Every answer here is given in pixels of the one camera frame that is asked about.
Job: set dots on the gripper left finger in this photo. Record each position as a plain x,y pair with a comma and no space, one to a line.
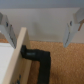
9,35

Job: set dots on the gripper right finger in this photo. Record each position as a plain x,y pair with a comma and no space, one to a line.
69,33

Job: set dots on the wooden drawer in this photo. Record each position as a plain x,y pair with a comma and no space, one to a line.
16,57

